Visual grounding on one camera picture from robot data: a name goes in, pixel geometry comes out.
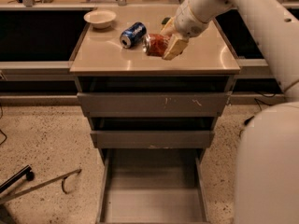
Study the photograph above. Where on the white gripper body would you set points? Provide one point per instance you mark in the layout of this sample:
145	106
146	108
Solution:
188	22

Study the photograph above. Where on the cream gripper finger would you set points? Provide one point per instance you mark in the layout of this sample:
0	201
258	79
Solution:
169	28
177	43

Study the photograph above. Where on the red coke can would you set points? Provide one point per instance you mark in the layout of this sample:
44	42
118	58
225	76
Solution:
155	44

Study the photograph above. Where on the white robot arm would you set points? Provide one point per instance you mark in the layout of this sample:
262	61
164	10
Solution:
267	159

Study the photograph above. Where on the blue pepsi can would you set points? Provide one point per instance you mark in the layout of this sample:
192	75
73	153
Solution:
132	35

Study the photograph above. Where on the grey drawer cabinet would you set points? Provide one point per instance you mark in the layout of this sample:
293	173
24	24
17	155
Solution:
103	65

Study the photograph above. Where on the top grey drawer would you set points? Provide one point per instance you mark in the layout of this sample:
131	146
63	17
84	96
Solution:
152	105

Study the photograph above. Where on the middle grey drawer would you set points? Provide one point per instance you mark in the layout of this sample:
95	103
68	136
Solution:
152	139

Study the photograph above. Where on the open bottom grey drawer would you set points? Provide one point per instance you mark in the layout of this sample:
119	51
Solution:
152	186

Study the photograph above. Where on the yellow green sponge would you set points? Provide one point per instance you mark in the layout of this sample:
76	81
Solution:
165	20

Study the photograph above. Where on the white ceramic bowl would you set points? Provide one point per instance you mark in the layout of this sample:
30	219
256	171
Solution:
100	19

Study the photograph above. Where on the black power adapter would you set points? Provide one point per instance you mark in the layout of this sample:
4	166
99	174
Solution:
247	121

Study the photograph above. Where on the grey metal stand leg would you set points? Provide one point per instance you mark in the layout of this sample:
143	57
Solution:
61	178

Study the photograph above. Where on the black chair base leg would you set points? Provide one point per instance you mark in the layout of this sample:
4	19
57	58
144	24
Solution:
25	171

